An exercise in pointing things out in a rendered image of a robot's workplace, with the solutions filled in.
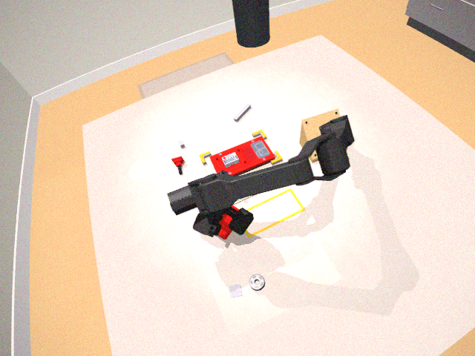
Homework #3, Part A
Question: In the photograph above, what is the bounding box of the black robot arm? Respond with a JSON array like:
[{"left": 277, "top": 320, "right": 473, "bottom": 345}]
[{"left": 167, "top": 115, "right": 355, "bottom": 237}]

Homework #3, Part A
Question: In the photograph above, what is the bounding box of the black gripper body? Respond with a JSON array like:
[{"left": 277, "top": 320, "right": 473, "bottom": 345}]
[{"left": 221, "top": 207, "right": 254, "bottom": 235}]

